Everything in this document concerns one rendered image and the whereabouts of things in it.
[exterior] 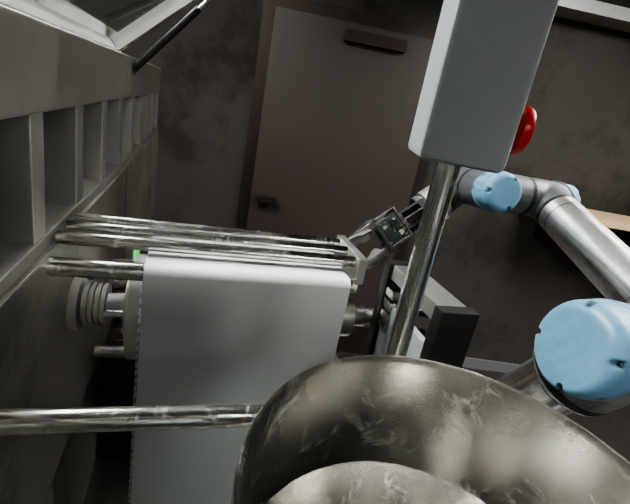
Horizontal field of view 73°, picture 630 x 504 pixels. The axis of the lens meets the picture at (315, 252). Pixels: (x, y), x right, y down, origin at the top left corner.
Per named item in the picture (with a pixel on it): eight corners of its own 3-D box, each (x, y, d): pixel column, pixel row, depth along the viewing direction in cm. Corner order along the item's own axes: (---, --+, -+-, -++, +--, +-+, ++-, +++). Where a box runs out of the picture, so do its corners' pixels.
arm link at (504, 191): (545, 177, 78) (509, 173, 88) (491, 167, 75) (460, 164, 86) (534, 219, 79) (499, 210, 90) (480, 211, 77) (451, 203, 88)
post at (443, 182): (392, 418, 33) (466, 164, 27) (373, 419, 33) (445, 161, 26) (384, 404, 35) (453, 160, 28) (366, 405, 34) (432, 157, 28)
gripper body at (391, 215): (369, 220, 87) (417, 188, 88) (367, 228, 96) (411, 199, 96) (390, 251, 86) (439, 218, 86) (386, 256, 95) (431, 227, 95)
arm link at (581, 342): (476, 477, 87) (747, 384, 45) (408, 476, 84) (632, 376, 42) (462, 416, 94) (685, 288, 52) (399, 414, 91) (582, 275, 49)
